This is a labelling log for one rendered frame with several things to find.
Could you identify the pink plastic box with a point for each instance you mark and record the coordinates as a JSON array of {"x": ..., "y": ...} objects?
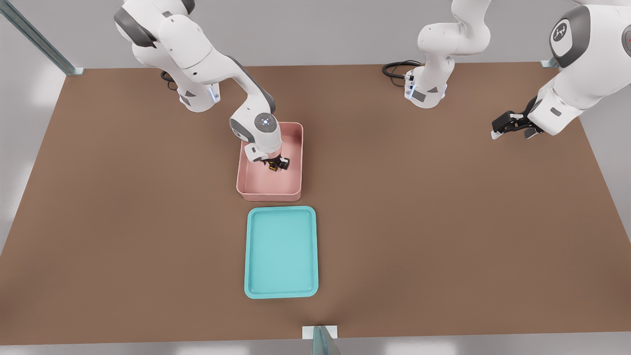
[{"x": 270, "y": 185}]

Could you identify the pale blue-green tray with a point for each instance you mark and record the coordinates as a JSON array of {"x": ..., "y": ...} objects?
[{"x": 281, "y": 252}]

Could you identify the silver frame post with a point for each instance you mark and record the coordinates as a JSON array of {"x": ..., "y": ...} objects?
[
  {"x": 323, "y": 340},
  {"x": 39, "y": 37},
  {"x": 549, "y": 63}
]

